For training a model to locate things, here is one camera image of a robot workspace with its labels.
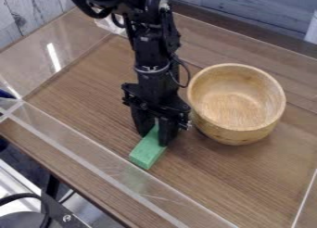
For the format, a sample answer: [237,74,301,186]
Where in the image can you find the black cable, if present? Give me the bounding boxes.
[0,192,52,228]

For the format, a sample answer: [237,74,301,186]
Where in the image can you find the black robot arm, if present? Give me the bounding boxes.
[72,0,191,146]

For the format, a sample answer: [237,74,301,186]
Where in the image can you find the black metal bracket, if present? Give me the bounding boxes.
[40,194,91,228]

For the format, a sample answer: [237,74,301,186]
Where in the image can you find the clear acrylic tray walls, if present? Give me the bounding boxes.
[0,9,317,228]

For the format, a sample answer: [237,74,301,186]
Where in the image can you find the green rectangular block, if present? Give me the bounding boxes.
[128,125,166,170]

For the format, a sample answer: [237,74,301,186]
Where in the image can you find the black table leg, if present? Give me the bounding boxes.
[45,175,60,199]

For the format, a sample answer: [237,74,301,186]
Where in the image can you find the blue object at left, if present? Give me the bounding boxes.
[0,89,16,99]

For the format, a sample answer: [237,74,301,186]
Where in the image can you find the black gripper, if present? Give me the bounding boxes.
[122,63,191,146]

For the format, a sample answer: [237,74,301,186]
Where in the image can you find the brown wooden bowl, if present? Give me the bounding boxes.
[187,63,286,146]

